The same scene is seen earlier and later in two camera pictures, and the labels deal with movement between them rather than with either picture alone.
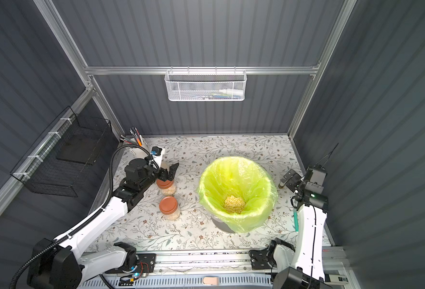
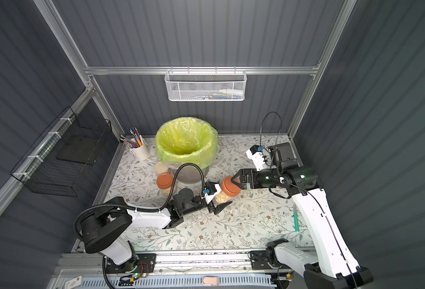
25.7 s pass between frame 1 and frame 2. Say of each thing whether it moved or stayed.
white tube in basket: stayed
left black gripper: moved
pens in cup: stayed
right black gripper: moved
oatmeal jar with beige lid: stayed
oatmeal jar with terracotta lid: moved
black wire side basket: stayed
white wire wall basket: stayed
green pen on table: stayed
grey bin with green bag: moved
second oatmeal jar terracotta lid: stayed
